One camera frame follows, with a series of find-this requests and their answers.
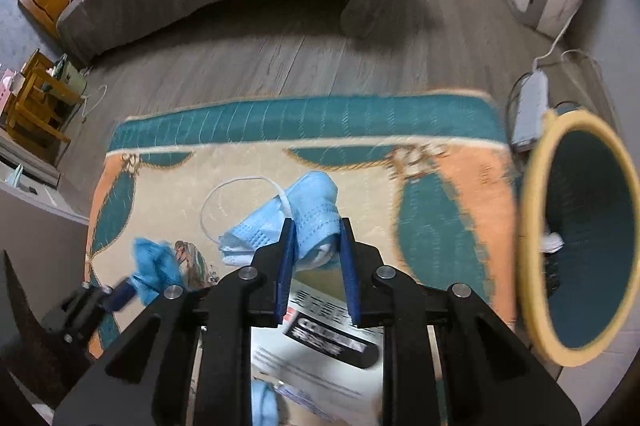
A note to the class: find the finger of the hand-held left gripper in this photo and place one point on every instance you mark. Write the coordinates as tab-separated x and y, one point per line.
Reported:
122	296

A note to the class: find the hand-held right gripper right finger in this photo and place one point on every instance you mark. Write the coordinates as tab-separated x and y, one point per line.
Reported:
349	271

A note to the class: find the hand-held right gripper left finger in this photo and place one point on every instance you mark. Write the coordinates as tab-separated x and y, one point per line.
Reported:
285	271

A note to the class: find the blue plastic packet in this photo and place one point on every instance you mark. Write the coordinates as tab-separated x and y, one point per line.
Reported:
155	263

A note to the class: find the blue face mask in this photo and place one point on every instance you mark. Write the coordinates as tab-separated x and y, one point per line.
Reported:
264	406
310	206

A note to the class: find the white tissue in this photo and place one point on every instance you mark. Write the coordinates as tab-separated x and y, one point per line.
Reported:
552	242

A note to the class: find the teal bucket with yellow rim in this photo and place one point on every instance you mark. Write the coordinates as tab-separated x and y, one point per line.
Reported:
590	231

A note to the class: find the white and green box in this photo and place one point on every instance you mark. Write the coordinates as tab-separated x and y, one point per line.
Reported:
320	331

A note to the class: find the patterned teal and orange cushion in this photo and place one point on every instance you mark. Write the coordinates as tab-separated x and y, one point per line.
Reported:
350	186

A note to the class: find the grey cabinet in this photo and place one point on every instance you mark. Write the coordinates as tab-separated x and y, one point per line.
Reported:
40	231

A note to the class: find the wooden nightstand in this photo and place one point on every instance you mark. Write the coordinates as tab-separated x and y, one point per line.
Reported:
35	106

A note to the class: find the small lined waste bin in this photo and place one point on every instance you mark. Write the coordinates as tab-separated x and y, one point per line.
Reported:
70	73

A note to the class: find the pink box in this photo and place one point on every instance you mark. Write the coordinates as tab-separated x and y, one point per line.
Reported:
7	85

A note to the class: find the white power strip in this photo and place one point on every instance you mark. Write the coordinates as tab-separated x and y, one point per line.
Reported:
531	111

